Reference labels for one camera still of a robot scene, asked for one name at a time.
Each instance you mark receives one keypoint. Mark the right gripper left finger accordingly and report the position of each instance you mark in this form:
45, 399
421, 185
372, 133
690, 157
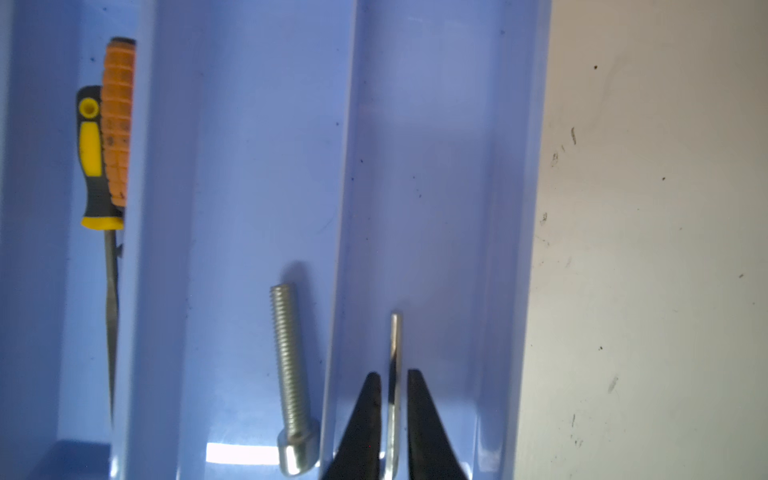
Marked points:
357, 457

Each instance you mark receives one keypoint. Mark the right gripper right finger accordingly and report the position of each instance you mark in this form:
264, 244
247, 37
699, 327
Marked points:
430, 454

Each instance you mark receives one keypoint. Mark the hex key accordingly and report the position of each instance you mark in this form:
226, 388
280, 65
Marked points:
392, 439

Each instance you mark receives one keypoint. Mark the silver socket bit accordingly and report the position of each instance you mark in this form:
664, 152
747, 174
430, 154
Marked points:
299, 442

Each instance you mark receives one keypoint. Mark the white blue plastic toolbox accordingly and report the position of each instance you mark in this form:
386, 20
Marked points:
379, 155

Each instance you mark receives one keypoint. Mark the yellow black handled screwdriver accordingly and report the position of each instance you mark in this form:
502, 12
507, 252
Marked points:
100, 214

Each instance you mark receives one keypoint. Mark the orange wooden handled screwdriver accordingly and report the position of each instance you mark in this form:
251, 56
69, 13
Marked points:
116, 115

